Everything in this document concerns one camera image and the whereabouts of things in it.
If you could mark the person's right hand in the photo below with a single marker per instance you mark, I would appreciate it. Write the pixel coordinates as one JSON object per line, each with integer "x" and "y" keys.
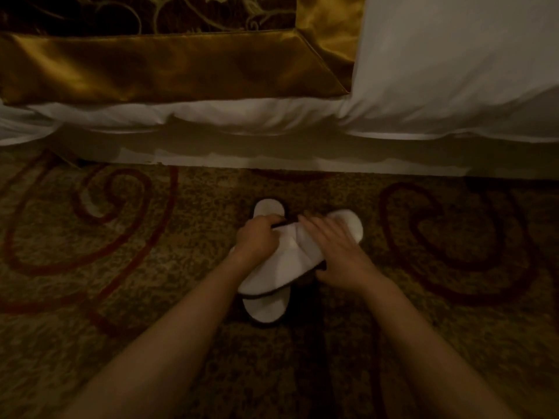
{"x": 345, "y": 257}

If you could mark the person's left hand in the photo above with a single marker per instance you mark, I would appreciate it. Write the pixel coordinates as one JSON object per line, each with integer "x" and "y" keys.
{"x": 255, "y": 242}

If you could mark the white slipper dark trim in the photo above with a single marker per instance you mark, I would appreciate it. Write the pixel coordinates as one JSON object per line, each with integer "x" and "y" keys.
{"x": 266, "y": 307}
{"x": 288, "y": 261}

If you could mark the patterned olive carpet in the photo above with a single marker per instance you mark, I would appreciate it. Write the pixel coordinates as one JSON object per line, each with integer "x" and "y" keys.
{"x": 131, "y": 257}

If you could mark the person's left forearm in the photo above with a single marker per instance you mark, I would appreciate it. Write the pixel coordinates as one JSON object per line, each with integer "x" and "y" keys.
{"x": 166, "y": 349}

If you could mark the person's right forearm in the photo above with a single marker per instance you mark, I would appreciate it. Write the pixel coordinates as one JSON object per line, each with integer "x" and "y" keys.
{"x": 432, "y": 357}

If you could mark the brown gold floral bed runner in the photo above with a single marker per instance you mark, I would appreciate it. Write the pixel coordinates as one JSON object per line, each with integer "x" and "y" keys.
{"x": 174, "y": 65}

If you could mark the white bed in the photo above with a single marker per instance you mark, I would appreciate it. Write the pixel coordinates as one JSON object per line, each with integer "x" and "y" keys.
{"x": 436, "y": 61}

